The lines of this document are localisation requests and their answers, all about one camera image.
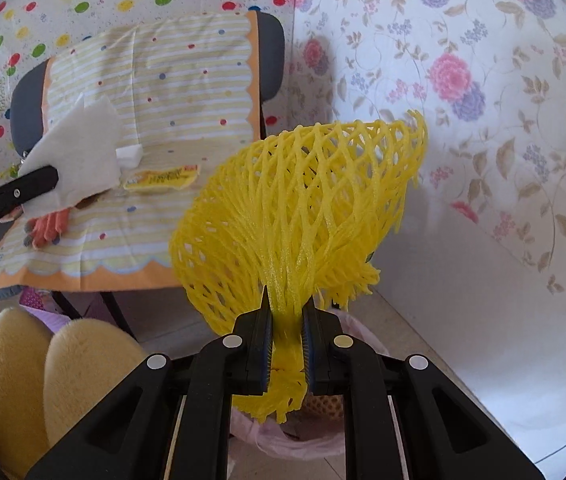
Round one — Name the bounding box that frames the small white block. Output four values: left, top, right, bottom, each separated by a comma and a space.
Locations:
116, 144, 145, 167

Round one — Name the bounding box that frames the yellow foam fruit net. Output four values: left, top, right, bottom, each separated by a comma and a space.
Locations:
169, 109, 428, 423

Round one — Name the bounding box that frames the grey fabric chair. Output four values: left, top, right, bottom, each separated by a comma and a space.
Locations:
0, 10, 286, 343

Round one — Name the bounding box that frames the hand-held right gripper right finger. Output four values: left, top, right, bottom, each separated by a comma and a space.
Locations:
302, 299, 548, 480

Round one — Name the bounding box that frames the pink lined trash bin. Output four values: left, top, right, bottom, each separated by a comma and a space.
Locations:
228, 310, 389, 461

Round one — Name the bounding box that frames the yellow striped dotted cloth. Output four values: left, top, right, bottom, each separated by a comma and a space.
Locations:
0, 11, 260, 293

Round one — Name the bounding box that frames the floral wall cloth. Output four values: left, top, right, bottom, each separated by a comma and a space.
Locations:
283, 0, 566, 346

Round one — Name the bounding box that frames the white tissue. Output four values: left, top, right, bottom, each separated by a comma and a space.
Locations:
20, 95, 124, 211

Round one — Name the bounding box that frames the yellow plush toy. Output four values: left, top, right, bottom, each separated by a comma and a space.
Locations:
0, 307, 69, 463

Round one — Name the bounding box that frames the yellow plush slipper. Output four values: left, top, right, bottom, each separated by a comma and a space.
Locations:
43, 322, 148, 461

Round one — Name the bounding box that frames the purple patterned cloth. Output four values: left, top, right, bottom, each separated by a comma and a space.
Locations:
18, 287, 89, 322

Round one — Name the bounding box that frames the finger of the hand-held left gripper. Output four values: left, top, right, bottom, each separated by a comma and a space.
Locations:
0, 166, 60, 222

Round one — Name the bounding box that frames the yellow snack packet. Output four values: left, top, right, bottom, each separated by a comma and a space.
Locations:
123, 164, 200, 192

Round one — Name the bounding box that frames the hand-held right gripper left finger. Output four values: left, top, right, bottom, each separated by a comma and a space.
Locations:
26, 285, 273, 480

